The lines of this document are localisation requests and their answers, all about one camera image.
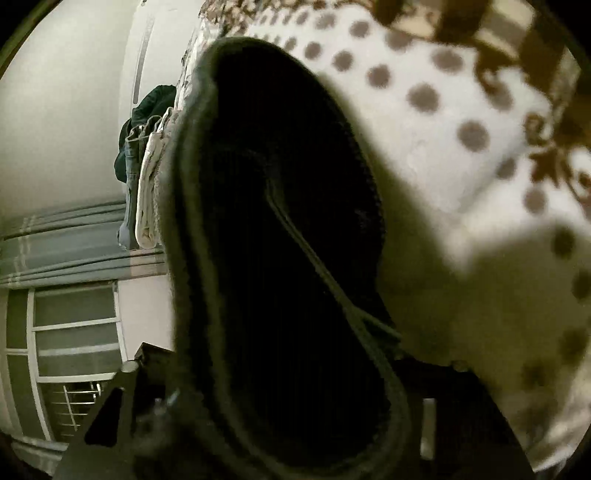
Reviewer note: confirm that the blue denim jeans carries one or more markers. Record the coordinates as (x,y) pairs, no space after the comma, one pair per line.
(135,146)

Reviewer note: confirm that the dark green clothes pile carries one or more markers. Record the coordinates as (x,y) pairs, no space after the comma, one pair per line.
(155,103)

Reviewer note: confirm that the dark teal knit pants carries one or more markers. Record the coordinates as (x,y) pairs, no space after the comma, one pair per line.
(273,234)

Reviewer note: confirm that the white framed window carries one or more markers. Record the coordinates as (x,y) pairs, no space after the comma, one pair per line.
(61,346)

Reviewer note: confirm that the cream folded cloth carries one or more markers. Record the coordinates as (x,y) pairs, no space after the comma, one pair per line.
(159,130)

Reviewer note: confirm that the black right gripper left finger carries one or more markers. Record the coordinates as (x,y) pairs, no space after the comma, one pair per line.
(127,425)

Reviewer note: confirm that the floral and checkered bed blanket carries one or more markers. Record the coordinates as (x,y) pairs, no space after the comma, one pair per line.
(478,119)

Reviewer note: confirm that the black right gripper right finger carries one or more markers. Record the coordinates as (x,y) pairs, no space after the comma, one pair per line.
(458,432)

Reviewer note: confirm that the grey window curtain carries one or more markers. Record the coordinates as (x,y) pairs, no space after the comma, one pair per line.
(72,245)

